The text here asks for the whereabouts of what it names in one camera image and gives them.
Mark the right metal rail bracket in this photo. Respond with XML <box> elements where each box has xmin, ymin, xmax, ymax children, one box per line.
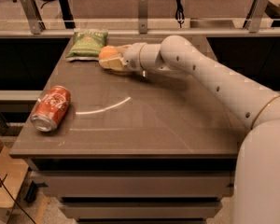
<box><xmin>247</xmin><ymin>0</ymin><xmax>269</xmax><ymax>33</ymax></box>

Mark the middle metal rail bracket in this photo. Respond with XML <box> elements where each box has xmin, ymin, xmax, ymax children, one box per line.
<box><xmin>138</xmin><ymin>0</ymin><xmax>148</xmax><ymax>34</ymax></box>

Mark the grey drawer cabinet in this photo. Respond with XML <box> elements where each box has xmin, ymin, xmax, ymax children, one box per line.
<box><xmin>9</xmin><ymin>35</ymin><xmax>250</xmax><ymax>224</ymax></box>

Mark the wooden box with cable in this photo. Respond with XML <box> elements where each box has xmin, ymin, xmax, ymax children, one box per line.
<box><xmin>0</xmin><ymin>141</ymin><xmax>28</xmax><ymax>224</ymax></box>

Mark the metal rail bracket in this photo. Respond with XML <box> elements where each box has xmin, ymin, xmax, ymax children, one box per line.
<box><xmin>20</xmin><ymin>0</ymin><xmax>45</xmax><ymax>35</ymax></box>
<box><xmin>138</xmin><ymin>0</ymin><xmax>148</xmax><ymax>34</ymax></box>
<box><xmin>247</xmin><ymin>0</ymin><xmax>269</xmax><ymax>33</ymax></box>

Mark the left metal rail bracket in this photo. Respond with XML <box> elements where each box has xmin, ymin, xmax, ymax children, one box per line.
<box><xmin>20</xmin><ymin>0</ymin><xmax>45</xmax><ymax>35</ymax></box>

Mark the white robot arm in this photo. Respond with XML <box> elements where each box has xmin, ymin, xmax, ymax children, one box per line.
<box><xmin>99</xmin><ymin>35</ymin><xmax>280</xmax><ymax>224</ymax></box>

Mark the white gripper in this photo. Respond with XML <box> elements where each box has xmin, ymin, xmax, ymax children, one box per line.
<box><xmin>99</xmin><ymin>43</ymin><xmax>145</xmax><ymax>72</ymax></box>

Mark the green jalapeno chip bag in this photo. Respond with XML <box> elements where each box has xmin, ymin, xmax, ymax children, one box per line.
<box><xmin>66</xmin><ymin>31</ymin><xmax>108</xmax><ymax>62</ymax></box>

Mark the black hanging cable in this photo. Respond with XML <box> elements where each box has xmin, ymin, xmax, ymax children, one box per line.
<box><xmin>174</xmin><ymin>0</ymin><xmax>186</xmax><ymax>29</ymax></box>

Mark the red soda can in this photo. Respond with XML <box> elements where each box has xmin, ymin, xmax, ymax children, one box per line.
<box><xmin>31</xmin><ymin>86</ymin><xmax>71</xmax><ymax>132</ymax></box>

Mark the orange fruit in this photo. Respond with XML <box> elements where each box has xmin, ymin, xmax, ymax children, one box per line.
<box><xmin>99</xmin><ymin>46</ymin><xmax>119</xmax><ymax>60</ymax></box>

